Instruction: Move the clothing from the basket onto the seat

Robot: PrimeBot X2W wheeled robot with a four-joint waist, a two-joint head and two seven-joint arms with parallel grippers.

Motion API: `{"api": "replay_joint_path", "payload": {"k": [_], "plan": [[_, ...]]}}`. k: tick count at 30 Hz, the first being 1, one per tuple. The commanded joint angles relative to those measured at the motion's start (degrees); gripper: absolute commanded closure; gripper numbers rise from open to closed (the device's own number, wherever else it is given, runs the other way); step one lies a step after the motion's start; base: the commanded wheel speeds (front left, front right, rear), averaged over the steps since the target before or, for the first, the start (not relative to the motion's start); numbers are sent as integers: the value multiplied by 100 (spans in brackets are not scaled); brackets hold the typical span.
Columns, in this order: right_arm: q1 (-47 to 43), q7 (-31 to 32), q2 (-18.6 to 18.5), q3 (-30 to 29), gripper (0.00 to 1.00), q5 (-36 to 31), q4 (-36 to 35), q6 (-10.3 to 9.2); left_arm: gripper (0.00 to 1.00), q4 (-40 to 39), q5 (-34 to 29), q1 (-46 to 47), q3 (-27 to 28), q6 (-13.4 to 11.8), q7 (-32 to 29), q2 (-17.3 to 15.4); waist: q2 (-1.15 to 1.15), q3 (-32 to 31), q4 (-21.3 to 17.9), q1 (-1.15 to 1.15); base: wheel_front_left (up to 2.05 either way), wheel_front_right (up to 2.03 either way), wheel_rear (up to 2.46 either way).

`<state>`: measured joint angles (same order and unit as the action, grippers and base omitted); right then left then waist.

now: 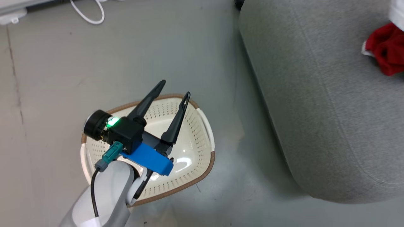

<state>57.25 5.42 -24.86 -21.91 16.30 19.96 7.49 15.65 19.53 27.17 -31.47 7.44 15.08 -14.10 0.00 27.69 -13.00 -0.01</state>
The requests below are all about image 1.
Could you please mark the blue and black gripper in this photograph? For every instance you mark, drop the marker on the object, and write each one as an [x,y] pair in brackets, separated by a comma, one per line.
[148,159]

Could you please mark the red sweatshirt with white cuffs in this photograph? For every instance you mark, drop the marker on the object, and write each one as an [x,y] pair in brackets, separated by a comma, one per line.
[388,53]

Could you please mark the cream perforated laundry basket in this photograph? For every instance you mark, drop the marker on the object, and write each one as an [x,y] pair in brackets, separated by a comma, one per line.
[192,151]

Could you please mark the white clothing piece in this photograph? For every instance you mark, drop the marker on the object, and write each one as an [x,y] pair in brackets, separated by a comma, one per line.
[397,12]

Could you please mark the grey fabric sofa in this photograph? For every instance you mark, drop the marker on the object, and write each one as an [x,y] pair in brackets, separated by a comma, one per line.
[315,94]

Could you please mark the white mobile partition board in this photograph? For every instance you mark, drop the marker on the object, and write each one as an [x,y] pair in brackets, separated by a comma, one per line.
[31,3]

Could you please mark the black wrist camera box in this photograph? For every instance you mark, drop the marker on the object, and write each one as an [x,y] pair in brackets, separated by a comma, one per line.
[126,135]

